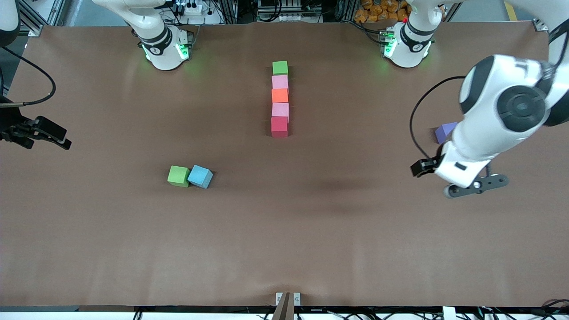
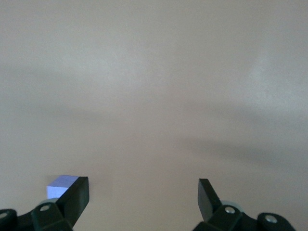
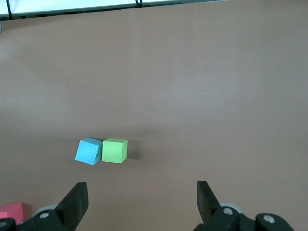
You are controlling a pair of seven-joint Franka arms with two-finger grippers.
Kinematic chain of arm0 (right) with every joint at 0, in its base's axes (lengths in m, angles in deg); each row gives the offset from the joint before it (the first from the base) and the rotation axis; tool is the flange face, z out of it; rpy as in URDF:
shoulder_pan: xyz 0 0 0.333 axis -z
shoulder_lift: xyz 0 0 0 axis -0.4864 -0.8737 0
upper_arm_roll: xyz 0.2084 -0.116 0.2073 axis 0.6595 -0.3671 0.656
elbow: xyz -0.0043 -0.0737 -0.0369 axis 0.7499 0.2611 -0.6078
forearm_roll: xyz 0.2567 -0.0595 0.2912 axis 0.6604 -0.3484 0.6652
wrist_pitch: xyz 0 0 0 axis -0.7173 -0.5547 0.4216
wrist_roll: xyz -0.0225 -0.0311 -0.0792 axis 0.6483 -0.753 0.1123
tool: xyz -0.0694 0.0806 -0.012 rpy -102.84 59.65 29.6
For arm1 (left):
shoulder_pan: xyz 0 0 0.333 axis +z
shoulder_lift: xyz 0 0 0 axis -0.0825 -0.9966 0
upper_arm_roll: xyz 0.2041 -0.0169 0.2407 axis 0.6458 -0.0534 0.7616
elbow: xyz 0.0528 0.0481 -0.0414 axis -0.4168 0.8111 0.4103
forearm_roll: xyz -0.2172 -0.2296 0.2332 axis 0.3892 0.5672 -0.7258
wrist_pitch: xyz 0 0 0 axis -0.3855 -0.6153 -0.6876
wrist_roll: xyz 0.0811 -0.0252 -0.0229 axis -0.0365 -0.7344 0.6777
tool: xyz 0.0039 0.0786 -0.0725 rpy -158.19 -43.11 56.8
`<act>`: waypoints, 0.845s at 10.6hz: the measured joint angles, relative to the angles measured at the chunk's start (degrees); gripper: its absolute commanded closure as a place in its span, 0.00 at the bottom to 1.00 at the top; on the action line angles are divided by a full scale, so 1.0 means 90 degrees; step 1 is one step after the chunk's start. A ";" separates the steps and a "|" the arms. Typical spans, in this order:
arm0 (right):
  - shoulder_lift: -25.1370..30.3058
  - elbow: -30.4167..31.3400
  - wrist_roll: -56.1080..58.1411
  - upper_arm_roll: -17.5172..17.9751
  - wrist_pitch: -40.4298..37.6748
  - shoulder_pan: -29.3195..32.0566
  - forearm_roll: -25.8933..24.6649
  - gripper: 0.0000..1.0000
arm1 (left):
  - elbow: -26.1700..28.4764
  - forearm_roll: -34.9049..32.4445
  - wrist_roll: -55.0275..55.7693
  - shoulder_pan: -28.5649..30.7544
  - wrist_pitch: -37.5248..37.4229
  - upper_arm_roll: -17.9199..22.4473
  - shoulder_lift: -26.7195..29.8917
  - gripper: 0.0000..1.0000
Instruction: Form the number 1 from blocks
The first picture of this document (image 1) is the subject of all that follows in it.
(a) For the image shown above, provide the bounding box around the brown post with white brackets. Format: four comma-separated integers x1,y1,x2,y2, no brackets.
276,292,301,320

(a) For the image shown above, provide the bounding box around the pile of orange objects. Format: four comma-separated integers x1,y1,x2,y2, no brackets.
354,0,409,23

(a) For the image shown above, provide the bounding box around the white power strip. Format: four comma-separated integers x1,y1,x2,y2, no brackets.
176,1,206,15

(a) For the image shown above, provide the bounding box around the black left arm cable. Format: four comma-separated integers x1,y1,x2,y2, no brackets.
410,76,466,163

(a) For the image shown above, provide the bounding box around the purple foam cube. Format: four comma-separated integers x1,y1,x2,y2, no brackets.
435,122,458,145

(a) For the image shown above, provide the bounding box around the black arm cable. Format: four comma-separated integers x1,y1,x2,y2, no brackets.
0,46,57,108
410,76,466,163

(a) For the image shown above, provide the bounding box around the blue foam cube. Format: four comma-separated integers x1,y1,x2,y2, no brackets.
187,165,213,189

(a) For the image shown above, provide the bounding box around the white equipment rack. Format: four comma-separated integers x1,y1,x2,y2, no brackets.
257,0,307,23

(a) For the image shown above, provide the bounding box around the red foam cube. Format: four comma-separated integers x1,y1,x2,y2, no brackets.
271,116,289,138

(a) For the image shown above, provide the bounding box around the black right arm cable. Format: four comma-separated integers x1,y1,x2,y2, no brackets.
0,46,57,108

